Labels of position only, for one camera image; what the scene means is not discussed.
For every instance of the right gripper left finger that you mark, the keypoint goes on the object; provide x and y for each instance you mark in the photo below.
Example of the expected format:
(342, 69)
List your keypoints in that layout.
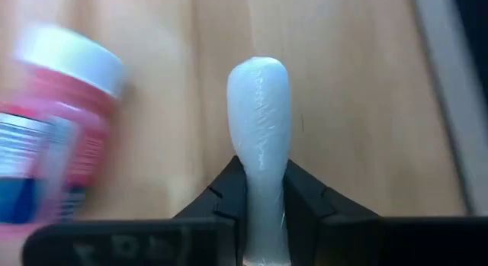
(228, 190)

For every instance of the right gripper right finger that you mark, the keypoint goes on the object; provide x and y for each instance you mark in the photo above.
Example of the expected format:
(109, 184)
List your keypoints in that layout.
(305, 197)

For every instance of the small pink-capped bottle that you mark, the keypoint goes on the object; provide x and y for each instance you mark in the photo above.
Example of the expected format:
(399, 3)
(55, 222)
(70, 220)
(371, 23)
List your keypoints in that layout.
(76, 117)

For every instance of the navy fabric basket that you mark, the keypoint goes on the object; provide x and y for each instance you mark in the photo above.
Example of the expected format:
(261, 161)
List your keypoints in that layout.
(450, 106)

